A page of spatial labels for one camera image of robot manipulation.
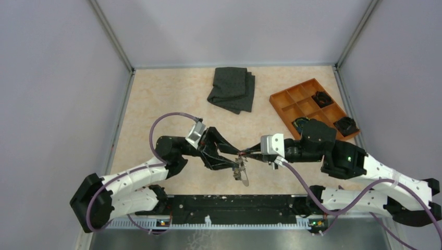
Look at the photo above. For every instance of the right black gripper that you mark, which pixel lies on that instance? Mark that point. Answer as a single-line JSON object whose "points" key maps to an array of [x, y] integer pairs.
{"points": [[265, 158]]}

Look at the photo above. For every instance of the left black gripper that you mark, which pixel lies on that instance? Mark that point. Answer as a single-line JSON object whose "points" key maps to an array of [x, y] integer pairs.
{"points": [[208, 151]]}

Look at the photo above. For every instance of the metal key holder plate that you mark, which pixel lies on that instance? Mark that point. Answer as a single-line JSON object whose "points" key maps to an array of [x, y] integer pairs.
{"points": [[239, 171]]}

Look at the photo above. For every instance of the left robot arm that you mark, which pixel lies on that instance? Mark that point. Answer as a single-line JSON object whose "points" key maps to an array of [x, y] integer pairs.
{"points": [[98, 200]]}

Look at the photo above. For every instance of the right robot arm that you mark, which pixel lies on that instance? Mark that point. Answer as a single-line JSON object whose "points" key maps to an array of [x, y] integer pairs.
{"points": [[387, 192]]}

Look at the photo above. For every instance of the blue yellow rolled tie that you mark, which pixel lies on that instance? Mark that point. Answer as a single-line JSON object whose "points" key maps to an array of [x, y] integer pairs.
{"points": [[299, 122]]}

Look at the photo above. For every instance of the dark grey folded cloth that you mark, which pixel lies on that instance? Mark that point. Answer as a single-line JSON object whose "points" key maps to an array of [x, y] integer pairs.
{"points": [[233, 89]]}

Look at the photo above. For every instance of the orange compartment tray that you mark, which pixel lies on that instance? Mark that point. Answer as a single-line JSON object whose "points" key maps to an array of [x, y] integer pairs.
{"points": [[296, 101]]}

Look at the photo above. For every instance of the black rolled belt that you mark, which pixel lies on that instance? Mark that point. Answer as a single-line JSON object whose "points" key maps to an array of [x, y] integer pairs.
{"points": [[322, 99]]}

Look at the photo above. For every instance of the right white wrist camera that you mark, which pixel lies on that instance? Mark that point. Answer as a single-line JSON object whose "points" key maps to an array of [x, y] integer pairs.
{"points": [[273, 144]]}

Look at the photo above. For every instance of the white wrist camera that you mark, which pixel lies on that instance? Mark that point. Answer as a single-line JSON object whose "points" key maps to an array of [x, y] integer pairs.
{"points": [[195, 134], [273, 144]]}

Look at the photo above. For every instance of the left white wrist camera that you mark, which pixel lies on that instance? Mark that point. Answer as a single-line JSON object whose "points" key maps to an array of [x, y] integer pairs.
{"points": [[195, 134]]}

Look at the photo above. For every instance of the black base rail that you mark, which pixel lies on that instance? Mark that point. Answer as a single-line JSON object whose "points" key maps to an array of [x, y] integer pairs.
{"points": [[242, 210]]}

